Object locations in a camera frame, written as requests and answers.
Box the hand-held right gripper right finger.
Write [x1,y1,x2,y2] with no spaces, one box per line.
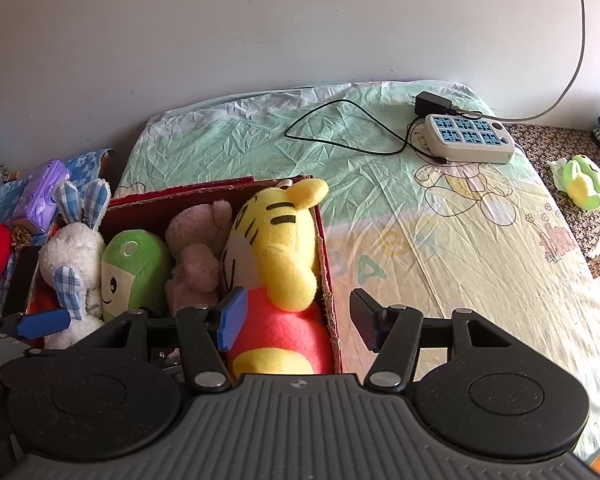
[349,288,516,395]

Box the white power strip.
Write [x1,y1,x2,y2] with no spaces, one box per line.
[420,114,516,164]

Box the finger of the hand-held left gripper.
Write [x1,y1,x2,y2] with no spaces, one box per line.
[0,308,72,341]

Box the white rabbit plush toy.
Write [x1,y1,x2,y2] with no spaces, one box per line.
[39,177,112,350]

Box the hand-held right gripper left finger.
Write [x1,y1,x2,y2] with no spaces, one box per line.
[72,286,251,395]

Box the grey wall cable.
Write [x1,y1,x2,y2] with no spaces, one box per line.
[450,0,587,122]

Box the green frog plush toy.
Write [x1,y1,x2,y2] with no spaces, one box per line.
[562,155,600,212]

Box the yellow tiger plush toy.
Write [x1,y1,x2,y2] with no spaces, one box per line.
[220,178,337,376]

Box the white crumpled tissue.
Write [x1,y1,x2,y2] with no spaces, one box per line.
[547,158,576,192]

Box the thin black cable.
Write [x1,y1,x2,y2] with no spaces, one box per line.
[284,99,448,165]

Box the purple tissue pack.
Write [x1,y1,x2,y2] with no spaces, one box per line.
[11,159,71,233]

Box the side table with floral cloth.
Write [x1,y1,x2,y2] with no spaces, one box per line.
[502,122,600,293]

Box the black power adapter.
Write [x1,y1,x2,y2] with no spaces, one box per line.
[414,91,453,117]

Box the red cardboard box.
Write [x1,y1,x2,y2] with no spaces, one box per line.
[25,176,344,376]

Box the pink bear plush toy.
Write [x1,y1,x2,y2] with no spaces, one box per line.
[164,200,233,317]

